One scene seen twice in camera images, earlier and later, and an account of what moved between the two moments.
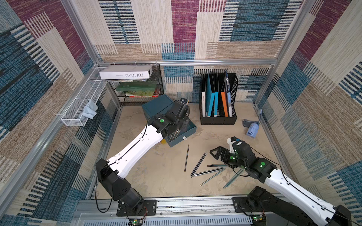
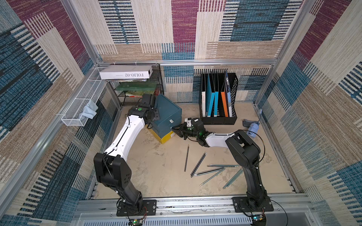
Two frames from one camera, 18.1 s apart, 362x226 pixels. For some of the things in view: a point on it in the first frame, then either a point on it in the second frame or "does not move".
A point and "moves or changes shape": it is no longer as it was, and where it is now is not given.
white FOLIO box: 112,72 does not move
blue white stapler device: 253,126 does not move
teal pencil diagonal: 213,176 does not move
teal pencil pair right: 234,178 does not move
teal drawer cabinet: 160,104 moves or changes shape
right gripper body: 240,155 → 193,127
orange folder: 223,95 does not move
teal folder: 209,98 does not move
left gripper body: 181,124 → 156,116
